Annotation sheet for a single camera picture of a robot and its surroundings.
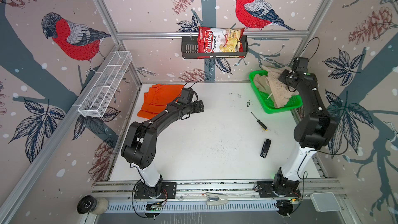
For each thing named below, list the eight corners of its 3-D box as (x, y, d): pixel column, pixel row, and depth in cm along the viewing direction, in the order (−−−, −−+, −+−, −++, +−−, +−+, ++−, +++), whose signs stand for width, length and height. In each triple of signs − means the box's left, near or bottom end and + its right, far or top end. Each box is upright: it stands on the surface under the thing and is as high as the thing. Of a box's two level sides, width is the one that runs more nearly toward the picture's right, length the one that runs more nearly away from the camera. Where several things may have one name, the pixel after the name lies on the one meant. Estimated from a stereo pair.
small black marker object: (259, 156, 86) (261, 153, 83) (264, 140, 92) (266, 137, 89) (264, 158, 85) (266, 156, 82) (269, 143, 91) (271, 140, 88)
